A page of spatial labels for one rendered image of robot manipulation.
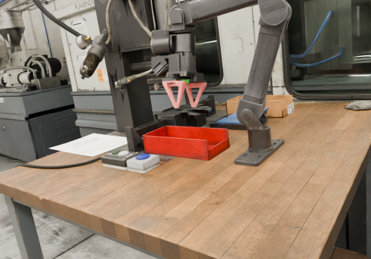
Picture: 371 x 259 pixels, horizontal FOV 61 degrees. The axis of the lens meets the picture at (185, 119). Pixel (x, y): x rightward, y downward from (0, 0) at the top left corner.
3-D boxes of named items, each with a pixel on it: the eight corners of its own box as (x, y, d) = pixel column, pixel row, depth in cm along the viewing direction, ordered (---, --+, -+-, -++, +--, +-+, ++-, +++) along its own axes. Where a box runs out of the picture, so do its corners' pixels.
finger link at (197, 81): (175, 107, 92) (175, 75, 91) (187, 107, 98) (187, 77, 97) (195, 107, 88) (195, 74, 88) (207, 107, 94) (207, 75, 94)
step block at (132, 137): (134, 153, 102) (130, 127, 101) (128, 153, 104) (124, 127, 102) (148, 147, 107) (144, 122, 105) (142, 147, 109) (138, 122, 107)
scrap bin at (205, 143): (208, 160, 87) (206, 140, 86) (144, 152, 102) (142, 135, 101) (229, 147, 96) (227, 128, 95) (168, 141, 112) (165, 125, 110)
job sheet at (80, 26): (76, 60, 272) (68, 21, 265) (77, 60, 273) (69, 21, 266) (93, 58, 256) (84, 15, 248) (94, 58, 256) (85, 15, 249)
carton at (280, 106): (283, 120, 122) (282, 100, 121) (227, 118, 138) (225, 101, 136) (293, 112, 132) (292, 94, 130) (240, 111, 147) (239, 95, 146)
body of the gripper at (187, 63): (165, 78, 87) (165, 51, 86) (185, 80, 96) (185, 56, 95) (186, 78, 84) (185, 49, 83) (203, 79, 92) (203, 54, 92)
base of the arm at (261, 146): (229, 135, 81) (254, 136, 77) (261, 116, 96) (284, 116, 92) (232, 164, 83) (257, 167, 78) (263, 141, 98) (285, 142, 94)
